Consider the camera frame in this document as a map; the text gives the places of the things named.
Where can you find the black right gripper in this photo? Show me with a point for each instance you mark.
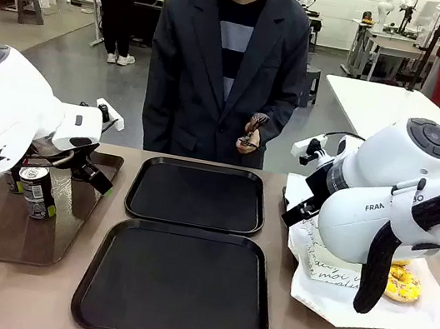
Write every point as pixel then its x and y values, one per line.
pixel 318 185

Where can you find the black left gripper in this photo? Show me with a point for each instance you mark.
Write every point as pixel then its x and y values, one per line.
pixel 83 167

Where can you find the black Pepsi can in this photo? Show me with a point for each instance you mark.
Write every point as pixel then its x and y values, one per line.
pixel 16 183
pixel 39 195

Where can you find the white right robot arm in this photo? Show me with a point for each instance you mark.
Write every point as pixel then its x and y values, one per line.
pixel 394 160

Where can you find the person left forearm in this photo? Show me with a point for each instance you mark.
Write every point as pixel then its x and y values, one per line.
pixel 281 115

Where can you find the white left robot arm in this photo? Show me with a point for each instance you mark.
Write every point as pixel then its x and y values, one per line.
pixel 2 103

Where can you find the person right forearm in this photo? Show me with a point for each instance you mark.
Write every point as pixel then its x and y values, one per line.
pixel 155 120

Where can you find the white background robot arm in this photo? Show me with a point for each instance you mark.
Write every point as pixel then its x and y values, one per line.
pixel 383 10

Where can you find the person left hand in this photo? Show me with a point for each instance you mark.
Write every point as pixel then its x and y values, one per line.
pixel 260 122

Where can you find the white paper sheet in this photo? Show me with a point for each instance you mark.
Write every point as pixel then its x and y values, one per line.
pixel 327 305

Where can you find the small black plastic tray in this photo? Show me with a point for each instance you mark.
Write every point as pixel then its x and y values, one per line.
pixel 198 194

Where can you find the brown plastic tray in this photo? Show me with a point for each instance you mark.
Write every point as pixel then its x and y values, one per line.
pixel 2 229

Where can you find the large black plastic tray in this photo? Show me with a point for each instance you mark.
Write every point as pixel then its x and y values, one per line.
pixel 166 282

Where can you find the white side table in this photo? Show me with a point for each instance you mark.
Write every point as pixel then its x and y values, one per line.
pixel 365 104

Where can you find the yellow sprinkled donut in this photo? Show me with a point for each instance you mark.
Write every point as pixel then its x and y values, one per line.
pixel 406 288

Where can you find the black stool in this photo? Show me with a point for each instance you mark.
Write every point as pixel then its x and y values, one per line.
pixel 311 83

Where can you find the person in dark blazer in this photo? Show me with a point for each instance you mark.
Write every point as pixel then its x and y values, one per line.
pixel 186 62

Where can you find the grey step stool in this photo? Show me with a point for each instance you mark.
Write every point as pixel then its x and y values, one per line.
pixel 30 10

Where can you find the grey background table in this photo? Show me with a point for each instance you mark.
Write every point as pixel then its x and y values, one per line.
pixel 392 45

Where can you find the black pole stand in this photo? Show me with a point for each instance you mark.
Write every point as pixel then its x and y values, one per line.
pixel 431 48

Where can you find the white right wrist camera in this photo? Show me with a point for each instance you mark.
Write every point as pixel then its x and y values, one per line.
pixel 303 145

